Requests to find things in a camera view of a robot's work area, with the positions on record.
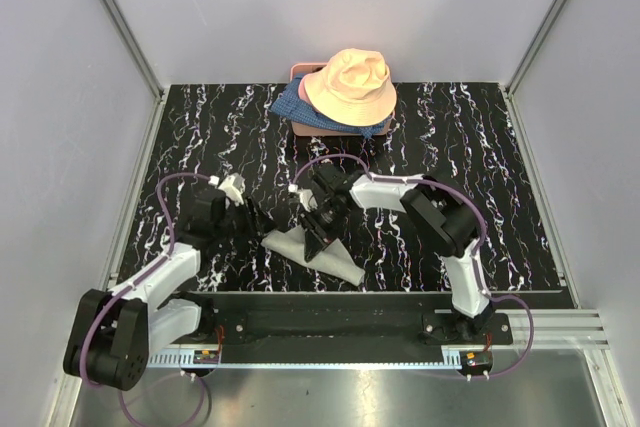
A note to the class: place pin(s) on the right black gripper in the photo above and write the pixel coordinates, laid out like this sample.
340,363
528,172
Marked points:
317,234

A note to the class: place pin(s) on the grey cloth napkin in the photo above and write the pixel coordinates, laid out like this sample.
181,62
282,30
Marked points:
335,260

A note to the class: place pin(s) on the blue patterned cloth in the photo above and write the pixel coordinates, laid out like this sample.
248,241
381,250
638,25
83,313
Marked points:
307,122

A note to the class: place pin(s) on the white slotted cable duct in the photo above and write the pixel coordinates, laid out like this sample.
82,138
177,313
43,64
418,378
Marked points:
184,358

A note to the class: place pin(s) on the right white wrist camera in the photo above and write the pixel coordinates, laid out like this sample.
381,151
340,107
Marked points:
304,197

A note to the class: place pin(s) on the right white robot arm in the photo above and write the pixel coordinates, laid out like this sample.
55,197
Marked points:
448,224

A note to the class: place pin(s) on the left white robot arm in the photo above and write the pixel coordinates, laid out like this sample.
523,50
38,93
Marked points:
116,331

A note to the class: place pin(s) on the peach bucket hat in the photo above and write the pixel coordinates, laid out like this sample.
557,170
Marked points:
354,88

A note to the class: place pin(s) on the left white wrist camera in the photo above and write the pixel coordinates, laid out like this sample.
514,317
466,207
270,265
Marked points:
233,186

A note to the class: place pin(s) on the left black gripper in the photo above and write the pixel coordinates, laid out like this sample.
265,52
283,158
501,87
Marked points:
266,224

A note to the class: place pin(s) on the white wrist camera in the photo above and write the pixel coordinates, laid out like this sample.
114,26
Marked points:
233,186
304,197

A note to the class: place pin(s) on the pink plastic tray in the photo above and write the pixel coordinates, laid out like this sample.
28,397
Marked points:
300,97

